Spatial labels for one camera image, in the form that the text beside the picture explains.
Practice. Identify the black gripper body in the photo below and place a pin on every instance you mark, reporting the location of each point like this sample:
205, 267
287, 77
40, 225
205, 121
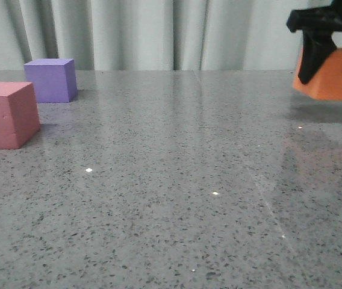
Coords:
325, 18

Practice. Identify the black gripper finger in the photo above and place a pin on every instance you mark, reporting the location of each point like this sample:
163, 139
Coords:
318, 45

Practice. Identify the orange foam cube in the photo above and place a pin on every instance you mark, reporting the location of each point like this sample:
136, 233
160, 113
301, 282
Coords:
326, 84

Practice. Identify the pale green curtain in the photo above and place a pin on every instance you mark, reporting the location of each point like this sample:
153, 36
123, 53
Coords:
151, 35

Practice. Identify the purple foam cube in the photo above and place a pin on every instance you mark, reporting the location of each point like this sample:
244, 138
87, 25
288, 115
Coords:
54, 79

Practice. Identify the red foam cube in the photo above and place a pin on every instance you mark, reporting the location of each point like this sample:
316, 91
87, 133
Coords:
19, 118

